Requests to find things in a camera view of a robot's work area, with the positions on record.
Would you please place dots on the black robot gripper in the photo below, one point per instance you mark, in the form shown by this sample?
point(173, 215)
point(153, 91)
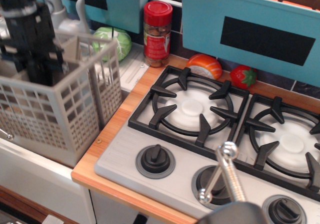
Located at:
point(32, 34)

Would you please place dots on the grey plastic drying rack basket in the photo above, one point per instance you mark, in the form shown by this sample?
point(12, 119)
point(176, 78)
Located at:
point(61, 121)

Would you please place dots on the white toy sink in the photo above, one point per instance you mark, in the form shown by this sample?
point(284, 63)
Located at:
point(44, 190)

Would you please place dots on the grey toy faucet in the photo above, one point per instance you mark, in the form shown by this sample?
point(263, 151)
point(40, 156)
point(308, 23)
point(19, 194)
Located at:
point(61, 20)

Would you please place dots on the green toy cabbage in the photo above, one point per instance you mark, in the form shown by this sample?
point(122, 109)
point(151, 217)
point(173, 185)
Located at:
point(122, 38)

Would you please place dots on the small silver metal rod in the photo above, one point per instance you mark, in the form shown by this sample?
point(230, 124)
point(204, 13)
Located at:
point(8, 136)

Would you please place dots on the red lid spice jar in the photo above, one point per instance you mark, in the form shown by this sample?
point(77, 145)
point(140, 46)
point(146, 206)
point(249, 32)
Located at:
point(157, 32)

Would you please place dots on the left black stove knob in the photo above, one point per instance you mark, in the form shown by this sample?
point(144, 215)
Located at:
point(155, 162)

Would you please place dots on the grey toy stove top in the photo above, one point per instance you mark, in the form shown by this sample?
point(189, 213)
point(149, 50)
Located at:
point(192, 171)

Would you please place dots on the orange salmon sushi toy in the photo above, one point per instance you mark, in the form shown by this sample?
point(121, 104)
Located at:
point(205, 65)

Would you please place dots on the left black burner grate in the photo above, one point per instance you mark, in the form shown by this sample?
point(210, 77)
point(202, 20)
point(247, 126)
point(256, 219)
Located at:
point(190, 111)

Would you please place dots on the black burner grate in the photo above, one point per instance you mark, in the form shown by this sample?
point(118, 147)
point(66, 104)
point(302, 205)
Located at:
point(280, 143)
point(190, 111)

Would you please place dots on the red toy strawberry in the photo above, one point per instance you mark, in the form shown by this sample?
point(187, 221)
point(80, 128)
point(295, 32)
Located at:
point(243, 76)

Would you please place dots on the right black burner grate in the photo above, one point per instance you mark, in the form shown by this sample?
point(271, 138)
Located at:
point(280, 143)

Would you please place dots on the right black stove knob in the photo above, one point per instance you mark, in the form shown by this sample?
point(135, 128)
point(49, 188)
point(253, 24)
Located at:
point(280, 209)

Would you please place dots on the grey camera mount base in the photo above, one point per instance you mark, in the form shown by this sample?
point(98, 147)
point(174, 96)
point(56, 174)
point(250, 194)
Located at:
point(235, 213)

